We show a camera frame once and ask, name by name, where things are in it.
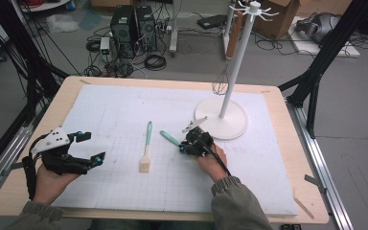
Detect aluminium rail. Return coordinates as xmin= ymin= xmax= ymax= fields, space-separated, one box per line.
xmin=0 ymin=104 xmax=35 ymax=209
xmin=286 ymin=99 xmax=354 ymax=230

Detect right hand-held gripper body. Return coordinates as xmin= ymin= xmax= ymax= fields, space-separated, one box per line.
xmin=181 ymin=116 xmax=215 ymax=157

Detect person's right hand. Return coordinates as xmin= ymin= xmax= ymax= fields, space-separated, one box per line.
xmin=195 ymin=143 xmax=232 ymax=188

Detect steel whisk with wooden handle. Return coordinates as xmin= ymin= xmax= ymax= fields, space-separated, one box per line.
xmin=212 ymin=11 xmax=243 ymax=96

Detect flat black device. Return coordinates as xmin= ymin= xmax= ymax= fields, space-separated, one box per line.
xmin=196 ymin=13 xmax=228 ymax=31

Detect white post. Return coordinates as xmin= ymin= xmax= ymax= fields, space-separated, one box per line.
xmin=168 ymin=0 xmax=180 ymax=58

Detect cream spatula with mint handle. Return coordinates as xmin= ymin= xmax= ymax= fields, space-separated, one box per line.
xmin=159 ymin=129 xmax=184 ymax=149

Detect white utensil stand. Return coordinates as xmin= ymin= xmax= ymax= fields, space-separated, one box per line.
xmin=194 ymin=0 xmax=281 ymax=141

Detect small white device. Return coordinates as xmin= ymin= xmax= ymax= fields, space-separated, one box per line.
xmin=99 ymin=36 xmax=111 ymax=62

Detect cream pastry brush mint handle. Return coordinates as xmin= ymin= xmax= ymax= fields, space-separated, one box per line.
xmin=139 ymin=121 xmax=153 ymax=173

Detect black computer tower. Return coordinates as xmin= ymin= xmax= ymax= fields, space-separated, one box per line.
xmin=109 ymin=4 xmax=138 ymax=59
xmin=135 ymin=5 xmax=158 ymax=53

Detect black metal frame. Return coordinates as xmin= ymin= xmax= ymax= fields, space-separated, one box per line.
xmin=277 ymin=0 xmax=368 ymax=140
xmin=0 ymin=0 xmax=71 ymax=183

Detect white grid mat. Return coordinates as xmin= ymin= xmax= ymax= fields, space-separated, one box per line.
xmin=51 ymin=83 xmax=299 ymax=217

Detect brown cardboard box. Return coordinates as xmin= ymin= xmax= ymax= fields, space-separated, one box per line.
xmin=252 ymin=0 xmax=301 ymax=41

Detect clear plastic bag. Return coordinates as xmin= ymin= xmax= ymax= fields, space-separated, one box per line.
xmin=46 ymin=13 xmax=81 ymax=35

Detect person's left hand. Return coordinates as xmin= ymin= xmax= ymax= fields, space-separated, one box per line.
xmin=33 ymin=165 xmax=81 ymax=205

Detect white board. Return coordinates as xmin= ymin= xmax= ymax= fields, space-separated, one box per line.
xmin=288 ymin=15 xmax=362 ymax=58

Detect coiled black cable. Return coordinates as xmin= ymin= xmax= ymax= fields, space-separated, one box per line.
xmin=144 ymin=54 xmax=168 ymax=72

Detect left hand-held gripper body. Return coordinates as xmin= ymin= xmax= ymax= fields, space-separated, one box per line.
xmin=31 ymin=126 xmax=94 ymax=176

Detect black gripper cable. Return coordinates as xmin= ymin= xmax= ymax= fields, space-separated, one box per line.
xmin=21 ymin=133 xmax=51 ymax=200
xmin=197 ymin=133 xmax=233 ymax=177

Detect thin wooden stick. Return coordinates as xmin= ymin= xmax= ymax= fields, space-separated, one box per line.
xmin=291 ymin=188 xmax=315 ymax=220

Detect grey headset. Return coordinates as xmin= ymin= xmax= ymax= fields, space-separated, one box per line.
xmin=295 ymin=11 xmax=340 ymax=44

